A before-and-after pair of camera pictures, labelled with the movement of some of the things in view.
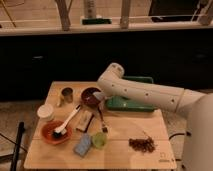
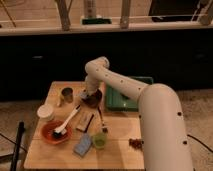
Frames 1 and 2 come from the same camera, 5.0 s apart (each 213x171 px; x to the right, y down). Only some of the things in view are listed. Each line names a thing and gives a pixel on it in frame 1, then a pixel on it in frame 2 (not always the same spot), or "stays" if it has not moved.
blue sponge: x=81 y=149 stays
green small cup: x=98 y=140 stays
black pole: x=17 y=150 stays
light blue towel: x=100 y=95 → x=83 y=95
